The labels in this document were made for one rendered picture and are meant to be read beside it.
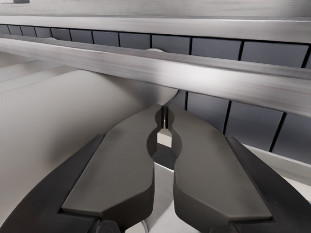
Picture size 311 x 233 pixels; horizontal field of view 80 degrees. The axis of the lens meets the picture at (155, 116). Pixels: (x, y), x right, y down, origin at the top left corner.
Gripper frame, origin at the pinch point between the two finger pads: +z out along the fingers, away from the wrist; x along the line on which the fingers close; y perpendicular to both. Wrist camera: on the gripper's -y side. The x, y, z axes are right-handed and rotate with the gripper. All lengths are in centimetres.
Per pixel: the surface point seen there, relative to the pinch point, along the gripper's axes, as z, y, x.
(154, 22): 7.0, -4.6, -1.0
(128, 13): 14.5, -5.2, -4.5
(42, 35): 15.7, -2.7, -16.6
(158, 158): 7.6, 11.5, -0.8
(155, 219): 6.9, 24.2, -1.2
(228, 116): 3.1, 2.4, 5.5
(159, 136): 2.4, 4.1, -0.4
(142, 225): 7.2, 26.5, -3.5
